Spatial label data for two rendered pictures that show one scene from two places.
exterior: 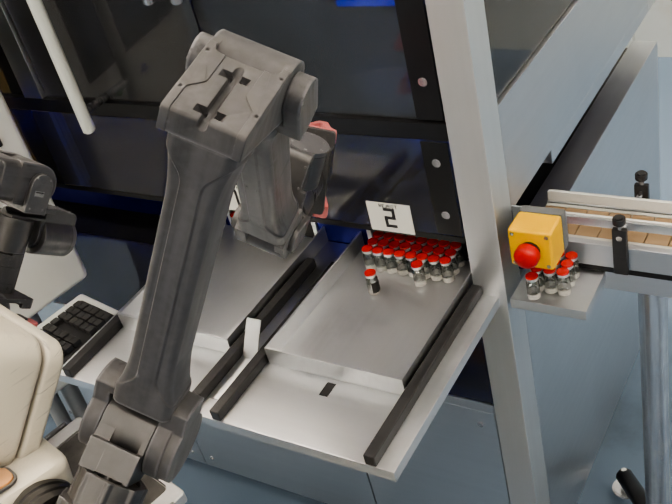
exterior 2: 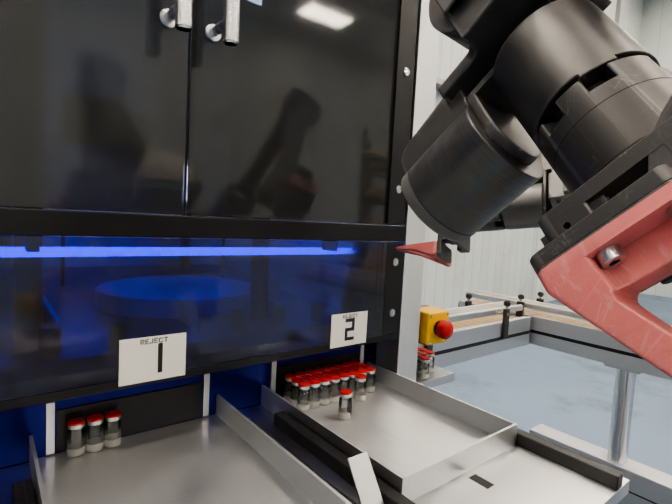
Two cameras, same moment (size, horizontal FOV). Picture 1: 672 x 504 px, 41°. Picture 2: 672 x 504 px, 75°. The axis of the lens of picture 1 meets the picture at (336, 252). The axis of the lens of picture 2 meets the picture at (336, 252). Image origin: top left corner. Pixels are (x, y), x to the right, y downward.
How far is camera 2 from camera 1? 1.48 m
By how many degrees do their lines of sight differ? 77
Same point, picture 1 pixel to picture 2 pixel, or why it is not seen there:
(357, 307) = (357, 430)
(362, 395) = (502, 465)
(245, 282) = (200, 479)
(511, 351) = not seen: hidden behind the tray
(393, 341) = (430, 429)
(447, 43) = not seen: hidden behind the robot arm
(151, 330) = not seen: outside the picture
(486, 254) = (410, 344)
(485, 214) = (416, 304)
